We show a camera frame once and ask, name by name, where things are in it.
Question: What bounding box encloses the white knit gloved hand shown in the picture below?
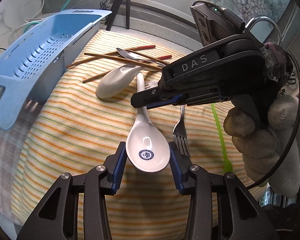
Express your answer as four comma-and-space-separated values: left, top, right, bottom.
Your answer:
223, 95, 300, 198

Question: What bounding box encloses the plaid cloth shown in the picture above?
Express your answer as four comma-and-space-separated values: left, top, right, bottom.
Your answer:
0, 100, 43, 217

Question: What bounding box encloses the chrome faucet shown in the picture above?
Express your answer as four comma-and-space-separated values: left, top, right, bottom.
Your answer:
245, 15, 282, 45

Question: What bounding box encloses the wooden chopstick red tip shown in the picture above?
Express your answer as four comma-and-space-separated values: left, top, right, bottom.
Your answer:
66, 44, 156, 69
82, 54, 172, 83
85, 53, 161, 71
127, 50, 169, 66

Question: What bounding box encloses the white ceramic spoon blue logo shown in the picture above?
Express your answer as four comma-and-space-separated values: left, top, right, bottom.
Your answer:
125, 71, 171, 173

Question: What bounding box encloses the steel fork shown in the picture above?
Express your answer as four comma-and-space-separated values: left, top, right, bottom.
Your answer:
172, 105, 191, 157

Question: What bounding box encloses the white power cable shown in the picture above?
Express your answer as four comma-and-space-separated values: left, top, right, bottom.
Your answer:
5, 0, 46, 38

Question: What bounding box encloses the green plastic stirrer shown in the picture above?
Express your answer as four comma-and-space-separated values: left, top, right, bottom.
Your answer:
211, 103, 233, 173

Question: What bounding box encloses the white ceramic spoon plain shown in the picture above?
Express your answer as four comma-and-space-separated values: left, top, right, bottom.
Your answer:
96, 64, 142, 99

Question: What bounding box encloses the striped yellow cloth mat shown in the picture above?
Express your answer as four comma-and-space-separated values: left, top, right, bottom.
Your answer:
10, 29, 266, 240

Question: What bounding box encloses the steel spoon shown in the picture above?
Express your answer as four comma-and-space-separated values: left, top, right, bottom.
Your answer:
116, 48, 168, 67

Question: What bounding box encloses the black tripod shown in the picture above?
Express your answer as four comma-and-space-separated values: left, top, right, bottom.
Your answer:
106, 0, 131, 31

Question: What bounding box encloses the blue plastic drainer basket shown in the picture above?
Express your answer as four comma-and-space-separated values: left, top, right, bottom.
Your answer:
0, 9, 111, 130

